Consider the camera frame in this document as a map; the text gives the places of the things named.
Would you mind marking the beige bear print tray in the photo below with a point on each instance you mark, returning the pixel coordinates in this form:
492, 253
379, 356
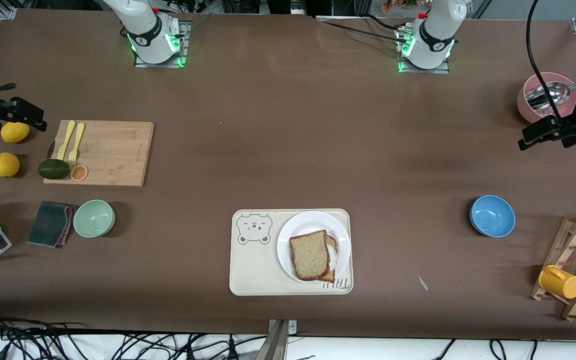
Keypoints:
255, 270

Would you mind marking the yellow mug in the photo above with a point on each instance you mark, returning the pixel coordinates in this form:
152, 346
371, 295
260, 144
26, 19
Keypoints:
560, 282

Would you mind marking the wooden mug rack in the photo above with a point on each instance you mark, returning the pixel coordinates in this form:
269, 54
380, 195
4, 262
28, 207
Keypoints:
575, 235

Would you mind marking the dark green avocado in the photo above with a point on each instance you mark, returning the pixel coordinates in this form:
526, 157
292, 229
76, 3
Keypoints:
53, 169

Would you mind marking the wooden cutting board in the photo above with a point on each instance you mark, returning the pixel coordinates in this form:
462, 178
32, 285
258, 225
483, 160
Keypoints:
108, 150

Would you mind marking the orange fruit slice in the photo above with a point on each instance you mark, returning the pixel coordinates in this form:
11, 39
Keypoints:
79, 173

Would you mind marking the grey metal beam bracket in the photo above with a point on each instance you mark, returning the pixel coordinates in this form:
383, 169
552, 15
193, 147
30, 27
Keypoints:
277, 345

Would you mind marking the fried egg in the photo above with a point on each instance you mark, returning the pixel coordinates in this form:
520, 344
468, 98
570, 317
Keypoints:
333, 257

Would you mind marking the dark grey folded cloth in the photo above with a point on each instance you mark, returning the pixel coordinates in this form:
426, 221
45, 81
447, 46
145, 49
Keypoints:
48, 224

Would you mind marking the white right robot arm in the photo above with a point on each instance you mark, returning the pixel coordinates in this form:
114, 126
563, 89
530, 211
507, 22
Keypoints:
143, 25

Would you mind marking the toast with fried egg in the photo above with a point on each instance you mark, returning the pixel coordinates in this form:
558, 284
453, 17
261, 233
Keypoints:
329, 276

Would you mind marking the yellow plastic knife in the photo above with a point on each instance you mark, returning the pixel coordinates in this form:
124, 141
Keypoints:
65, 140

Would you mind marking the plain brown bread slice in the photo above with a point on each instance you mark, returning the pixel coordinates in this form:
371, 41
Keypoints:
309, 255

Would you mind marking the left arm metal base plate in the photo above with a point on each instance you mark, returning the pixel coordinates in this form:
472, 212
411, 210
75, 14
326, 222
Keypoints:
443, 69

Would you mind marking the colourful background clutter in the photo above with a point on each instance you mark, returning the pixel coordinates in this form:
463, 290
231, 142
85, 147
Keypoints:
398, 4

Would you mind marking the pink bowl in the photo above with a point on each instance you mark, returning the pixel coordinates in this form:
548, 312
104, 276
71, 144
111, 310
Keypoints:
523, 107

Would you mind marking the yellow lemon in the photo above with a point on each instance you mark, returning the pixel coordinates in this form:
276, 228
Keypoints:
13, 134
5, 165

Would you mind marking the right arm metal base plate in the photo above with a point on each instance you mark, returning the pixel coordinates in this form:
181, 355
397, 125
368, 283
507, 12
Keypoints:
184, 50

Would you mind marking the large metal spoon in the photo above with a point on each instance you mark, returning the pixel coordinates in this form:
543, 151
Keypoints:
548, 94

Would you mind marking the small white paper scrap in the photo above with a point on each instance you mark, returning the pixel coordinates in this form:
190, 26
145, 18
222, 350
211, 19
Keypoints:
422, 282

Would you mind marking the round white plate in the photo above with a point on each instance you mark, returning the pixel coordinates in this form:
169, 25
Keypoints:
313, 220

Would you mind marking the yellow plastic fork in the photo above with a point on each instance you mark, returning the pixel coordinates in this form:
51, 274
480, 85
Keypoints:
78, 137

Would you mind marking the blue bowl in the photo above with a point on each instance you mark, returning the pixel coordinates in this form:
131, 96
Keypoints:
492, 216

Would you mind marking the pink folded cloth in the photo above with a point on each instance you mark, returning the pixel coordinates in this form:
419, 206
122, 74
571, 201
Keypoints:
70, 225

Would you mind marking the pale green bowl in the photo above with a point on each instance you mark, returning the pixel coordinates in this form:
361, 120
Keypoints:
94, 218

